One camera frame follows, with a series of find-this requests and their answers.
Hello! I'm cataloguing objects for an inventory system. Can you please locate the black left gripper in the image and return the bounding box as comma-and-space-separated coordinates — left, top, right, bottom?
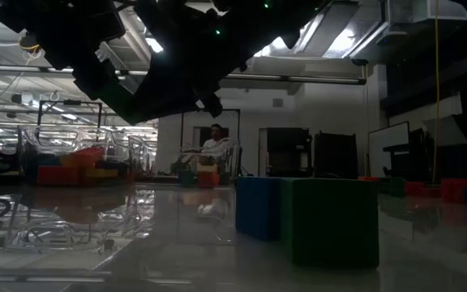
72, 56, 122, 102

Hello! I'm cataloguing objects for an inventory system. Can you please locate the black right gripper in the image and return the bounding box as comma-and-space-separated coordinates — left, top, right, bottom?
134, 0, 259, 119

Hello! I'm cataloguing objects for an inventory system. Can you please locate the small orange block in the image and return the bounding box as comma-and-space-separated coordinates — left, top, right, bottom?
196, 161, 218, 174

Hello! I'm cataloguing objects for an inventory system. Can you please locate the small green block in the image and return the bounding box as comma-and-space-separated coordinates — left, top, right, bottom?
178, 170, 196, 187
280, 178, 380, 268

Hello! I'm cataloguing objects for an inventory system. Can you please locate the long orange-red block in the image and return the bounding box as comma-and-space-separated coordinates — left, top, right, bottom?
71, 146, 106, 167

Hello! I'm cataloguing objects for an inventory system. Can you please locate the long red block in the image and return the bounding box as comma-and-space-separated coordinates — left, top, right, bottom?
36, 165, 81, 187
405, 181, 441, 199
439, 178, 467, 204

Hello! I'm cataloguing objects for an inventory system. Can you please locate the small blue block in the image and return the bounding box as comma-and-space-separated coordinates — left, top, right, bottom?
235, 176, 284, 243

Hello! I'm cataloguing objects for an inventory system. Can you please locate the person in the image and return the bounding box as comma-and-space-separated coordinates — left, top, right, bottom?
184, 123, 234, 163

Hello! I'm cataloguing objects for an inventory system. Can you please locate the black cabinet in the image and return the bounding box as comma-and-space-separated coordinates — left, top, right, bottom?
313, 131, 359, 179
265, 127, 314, 178

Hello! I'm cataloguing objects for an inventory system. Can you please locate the long ceiling light fixture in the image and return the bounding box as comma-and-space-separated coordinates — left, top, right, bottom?
216, 72, 367, 85

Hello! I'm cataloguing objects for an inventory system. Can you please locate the whiteboard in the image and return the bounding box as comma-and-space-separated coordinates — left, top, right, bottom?
367, 120, 411, 178

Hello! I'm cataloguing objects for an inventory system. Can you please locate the yellow hanging cable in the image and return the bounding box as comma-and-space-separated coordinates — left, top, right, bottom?
431, 0, 441, 186

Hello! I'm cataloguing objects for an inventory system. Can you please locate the grey ceiling duct box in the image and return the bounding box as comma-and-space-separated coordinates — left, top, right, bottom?
387, 0, 467, 25

